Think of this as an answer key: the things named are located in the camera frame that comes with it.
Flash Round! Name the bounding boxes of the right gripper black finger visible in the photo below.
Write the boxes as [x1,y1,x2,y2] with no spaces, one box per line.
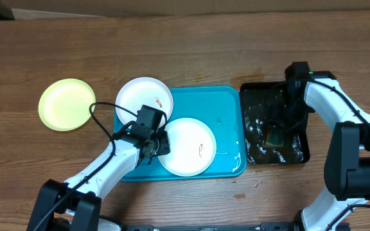
[265,94,285,127]
[284,110,307,133]

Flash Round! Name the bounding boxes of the yellow green sponge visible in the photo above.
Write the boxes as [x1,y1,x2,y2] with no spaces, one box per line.
[265,127,284,147]

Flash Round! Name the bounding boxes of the white plate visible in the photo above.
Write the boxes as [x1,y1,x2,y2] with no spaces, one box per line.
[115,77,173,119]
[159,118,216,177]

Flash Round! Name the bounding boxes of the yellow plate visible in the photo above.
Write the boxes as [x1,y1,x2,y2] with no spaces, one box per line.
[38,78,96,132]

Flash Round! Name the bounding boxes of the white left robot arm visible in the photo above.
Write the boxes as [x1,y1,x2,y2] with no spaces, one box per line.
[27,105,170,230]

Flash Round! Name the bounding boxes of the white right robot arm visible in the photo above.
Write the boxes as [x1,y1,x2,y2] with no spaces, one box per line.
[265,62,370,230]

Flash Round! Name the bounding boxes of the black water tray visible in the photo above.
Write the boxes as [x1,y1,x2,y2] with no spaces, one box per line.
[240,81,310,164]

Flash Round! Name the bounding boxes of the brown cardboard backboard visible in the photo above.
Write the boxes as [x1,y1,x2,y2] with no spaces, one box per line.
[3,0,370,17]

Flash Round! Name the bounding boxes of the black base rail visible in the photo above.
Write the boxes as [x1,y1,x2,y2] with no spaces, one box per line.
[121,222,301,231]

